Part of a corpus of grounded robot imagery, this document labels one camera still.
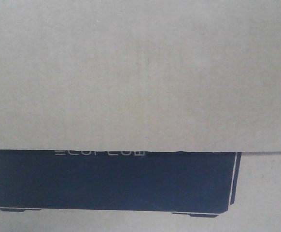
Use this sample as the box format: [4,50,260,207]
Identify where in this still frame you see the brown cardboard box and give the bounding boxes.
[0,0,281,232]

